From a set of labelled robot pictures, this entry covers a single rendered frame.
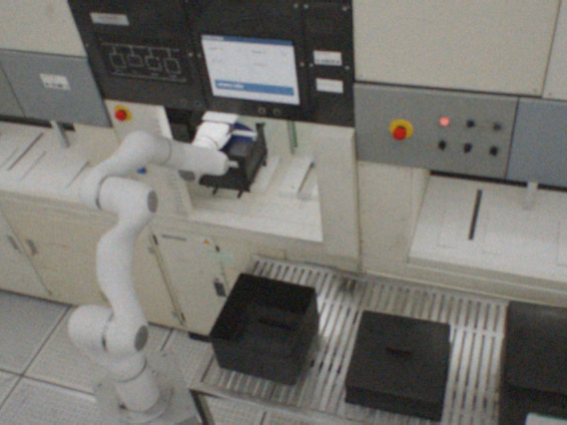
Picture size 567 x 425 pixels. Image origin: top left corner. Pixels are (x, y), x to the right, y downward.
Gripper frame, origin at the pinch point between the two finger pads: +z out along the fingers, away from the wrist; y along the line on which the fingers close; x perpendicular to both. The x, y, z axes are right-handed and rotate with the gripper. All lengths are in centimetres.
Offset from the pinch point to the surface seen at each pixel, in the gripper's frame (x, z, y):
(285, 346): -47, -58, 38
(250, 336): -47, -58, 25
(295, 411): -47, -79, 49
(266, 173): -33.2, 10.1, 8.4
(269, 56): 39, -19, 30
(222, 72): 32.4, -18.8, 13.5
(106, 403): -47, -93, -12
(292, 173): -33.2, 12.3, 19.1
